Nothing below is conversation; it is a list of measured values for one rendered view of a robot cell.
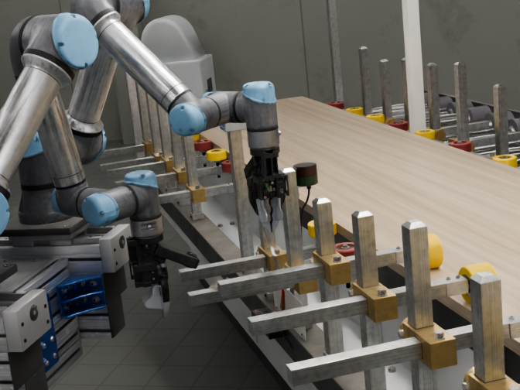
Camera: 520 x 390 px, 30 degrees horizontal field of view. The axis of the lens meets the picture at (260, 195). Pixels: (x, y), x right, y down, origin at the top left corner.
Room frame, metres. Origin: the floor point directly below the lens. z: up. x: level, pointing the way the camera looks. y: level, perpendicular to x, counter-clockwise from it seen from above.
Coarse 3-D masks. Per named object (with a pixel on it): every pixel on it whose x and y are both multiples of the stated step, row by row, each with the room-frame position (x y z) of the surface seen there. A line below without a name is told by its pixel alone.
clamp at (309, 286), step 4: (284, 264) 2.38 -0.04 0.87; (304, 264) 2.36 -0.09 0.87; (284, 268) 2.39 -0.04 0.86; (312, 280) 2.28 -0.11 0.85; (316, 280) 2.29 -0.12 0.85; (296, 284) 2.29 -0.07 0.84; (300, 284) 2.28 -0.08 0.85; (304, 284) 2.28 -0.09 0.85; (308, 284) 2.28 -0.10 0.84; (312, 284) 2.28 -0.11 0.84; (316, 284) 2.29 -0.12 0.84; (292, 288) 2.33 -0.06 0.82; (296, 288) 2.29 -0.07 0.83; (300, 288) 2.28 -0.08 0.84; (304, 288) 2.28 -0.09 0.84; (308, 288) 2.28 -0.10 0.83; (312, 288) 2.28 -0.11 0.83; (316, 288) 2.29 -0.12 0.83; (300, 292) 2.28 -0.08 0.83; (304, 292) 2.28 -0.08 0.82; (308, 292) 2.28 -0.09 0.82
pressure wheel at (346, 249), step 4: (336, 244) 2.39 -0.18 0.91; (340, 244) 2.39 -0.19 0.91; (344, 244) 2.39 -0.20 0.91; (348, 244) 2.38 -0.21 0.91; (352, 244) 2.38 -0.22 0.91; (336, 248) 2.35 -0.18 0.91; (340, 248) 2.36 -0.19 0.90; (344, 248) 2.35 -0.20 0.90; (348, 248) 2.35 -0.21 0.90; (352, 248) 2.34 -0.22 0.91; (340, 252) 2.32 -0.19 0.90; (344, 252) 2.32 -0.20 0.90; (348, 252) 2.32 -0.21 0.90; (352, 252) 2.32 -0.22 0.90; (344, 256) 2.32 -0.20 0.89; (348, 284) 2.36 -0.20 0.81; (348, 288) 2.36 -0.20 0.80
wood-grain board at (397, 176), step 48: (288, 144) 3.83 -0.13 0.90; (336, 144) 3.73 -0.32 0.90; (384, 144) 3.63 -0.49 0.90; (432, 144) 3.54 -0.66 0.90; (336, 192) 2.96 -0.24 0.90; (384, 192) 2.90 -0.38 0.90; (432, 192) 2.84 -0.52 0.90; (480, 192) 2.78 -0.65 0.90; (384, 240) 2.40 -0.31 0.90; (480, 240) 2.32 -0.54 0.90
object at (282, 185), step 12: (264, 156) 2.20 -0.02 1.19; (276, 156) 2.21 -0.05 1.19; (264, 168) 2.21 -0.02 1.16; (276, 168) 2.23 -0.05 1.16; (252, 180) 2.26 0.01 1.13; (264, 180) 2.22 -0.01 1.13; (276, 180) 2.21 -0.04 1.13; (264, 192) 2.21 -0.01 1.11; (276, 192) 2.22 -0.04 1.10; (288, 192) 2.22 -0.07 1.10
